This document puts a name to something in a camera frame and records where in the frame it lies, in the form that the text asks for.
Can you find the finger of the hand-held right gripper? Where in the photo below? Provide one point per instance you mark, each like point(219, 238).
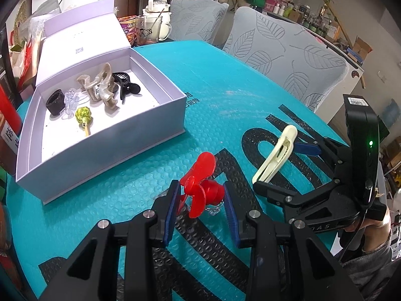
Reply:
point(308, 149)
point(275, 192)

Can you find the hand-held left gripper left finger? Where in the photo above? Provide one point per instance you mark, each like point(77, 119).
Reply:
point(170, 213)

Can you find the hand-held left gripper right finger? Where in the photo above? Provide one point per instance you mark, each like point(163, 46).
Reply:
point(231, 216)

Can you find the cream hair clip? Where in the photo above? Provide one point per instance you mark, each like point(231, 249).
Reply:
point(275, 156)

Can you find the lavender gift box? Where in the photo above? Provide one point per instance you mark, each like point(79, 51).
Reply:
point(78, 169)

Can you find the person's right forearm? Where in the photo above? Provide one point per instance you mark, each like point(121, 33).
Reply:
point(372, 266)

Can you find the person's right hand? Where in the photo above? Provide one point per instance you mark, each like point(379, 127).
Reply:
point(377, 229)

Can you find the grey leaf pattern chair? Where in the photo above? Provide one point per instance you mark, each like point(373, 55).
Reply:
point(197, 18)
point(282, 56)

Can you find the teal bubble wrap mat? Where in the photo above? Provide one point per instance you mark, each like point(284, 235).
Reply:
point(219, 84)

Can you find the cardboard box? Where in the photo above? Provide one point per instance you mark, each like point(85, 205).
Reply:
point(362, 48)

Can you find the row of small bottles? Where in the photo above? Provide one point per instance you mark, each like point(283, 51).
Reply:
point(313, 22)

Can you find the beige claw clip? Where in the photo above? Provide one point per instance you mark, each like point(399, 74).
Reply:
point(108, 100)
point(84, 80)

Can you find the black claw clip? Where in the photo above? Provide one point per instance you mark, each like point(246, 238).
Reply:
point(131, 87)

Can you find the green flower gold hairpin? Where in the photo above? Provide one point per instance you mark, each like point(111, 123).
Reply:
point(83, 114)

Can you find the clear plastic hair clip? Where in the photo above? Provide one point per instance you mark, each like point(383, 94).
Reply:
point(71, 100)

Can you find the black cylindrical cap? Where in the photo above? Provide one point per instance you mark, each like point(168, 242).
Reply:
point(53, 106)

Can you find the glass mug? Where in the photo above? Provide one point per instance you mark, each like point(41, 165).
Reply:
point(147, 34)

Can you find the instant noodle cup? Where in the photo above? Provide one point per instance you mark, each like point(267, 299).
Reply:
point(130, 31)

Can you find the red canister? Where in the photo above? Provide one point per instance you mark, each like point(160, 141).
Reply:
point(6, 106)

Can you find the metal spoon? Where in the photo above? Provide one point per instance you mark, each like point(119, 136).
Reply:
point(158, 17)

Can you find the white kettle bottle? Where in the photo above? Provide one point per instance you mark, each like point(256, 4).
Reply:
point(156, 3)

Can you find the red snack packet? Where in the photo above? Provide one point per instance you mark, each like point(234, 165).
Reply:
point(29, 56)

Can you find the grey plastic bag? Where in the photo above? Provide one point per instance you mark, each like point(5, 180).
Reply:
point(47, 4)

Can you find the woven straw fan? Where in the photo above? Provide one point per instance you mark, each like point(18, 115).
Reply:
point(20, 18)

